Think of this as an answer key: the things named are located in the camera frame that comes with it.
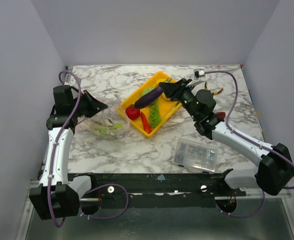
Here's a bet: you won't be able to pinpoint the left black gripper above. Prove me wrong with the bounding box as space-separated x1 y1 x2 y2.
71 89 108 118

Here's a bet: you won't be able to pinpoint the celery stalk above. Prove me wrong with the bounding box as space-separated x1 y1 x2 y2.
92 124 123 137

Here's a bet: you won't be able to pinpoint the clear zip top bag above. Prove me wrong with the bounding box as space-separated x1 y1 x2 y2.
76 100 130 138

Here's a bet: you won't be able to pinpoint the purple eggplant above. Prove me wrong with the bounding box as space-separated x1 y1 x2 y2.
134 86 163 109

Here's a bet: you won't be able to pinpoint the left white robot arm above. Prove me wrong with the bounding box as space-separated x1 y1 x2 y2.
29 85 108 220

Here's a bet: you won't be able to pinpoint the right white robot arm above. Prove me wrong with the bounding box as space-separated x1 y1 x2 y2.
159 78 294 196

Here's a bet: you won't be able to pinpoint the red utility knife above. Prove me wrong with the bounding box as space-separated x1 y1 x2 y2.
215 112 226 119

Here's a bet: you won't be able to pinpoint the yellow banana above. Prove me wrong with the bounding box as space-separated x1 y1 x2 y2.
157 77 176 83

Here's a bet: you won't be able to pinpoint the green lettuce leaf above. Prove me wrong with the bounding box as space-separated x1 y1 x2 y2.
148 103 161 129

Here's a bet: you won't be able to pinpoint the red tomato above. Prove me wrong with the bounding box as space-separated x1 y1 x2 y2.
125 104 140 120

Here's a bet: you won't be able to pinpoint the yellow plastic tray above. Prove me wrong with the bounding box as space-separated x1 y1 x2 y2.
117 71 182 138

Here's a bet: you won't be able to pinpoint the green cabbage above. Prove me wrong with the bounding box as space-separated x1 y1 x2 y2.
142 87 154 96

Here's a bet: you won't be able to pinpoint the clear plastic screw box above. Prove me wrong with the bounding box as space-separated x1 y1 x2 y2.
173 138 218 174

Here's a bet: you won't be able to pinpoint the red chili pepper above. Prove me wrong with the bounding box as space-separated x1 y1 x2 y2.
140 112 152 134

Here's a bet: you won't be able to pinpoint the yellow handled pliers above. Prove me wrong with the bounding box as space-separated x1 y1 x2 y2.
204 81 224 96

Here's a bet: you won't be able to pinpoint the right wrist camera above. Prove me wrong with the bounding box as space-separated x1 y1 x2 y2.
189 68 206 88

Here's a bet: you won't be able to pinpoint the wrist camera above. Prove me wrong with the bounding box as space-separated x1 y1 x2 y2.
63 74 78 92
189 68 206 88

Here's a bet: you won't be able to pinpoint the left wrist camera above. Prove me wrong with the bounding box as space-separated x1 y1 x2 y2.
63 74 78 92

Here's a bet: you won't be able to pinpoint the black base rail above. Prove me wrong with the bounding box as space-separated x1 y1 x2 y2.
63 171 247 208

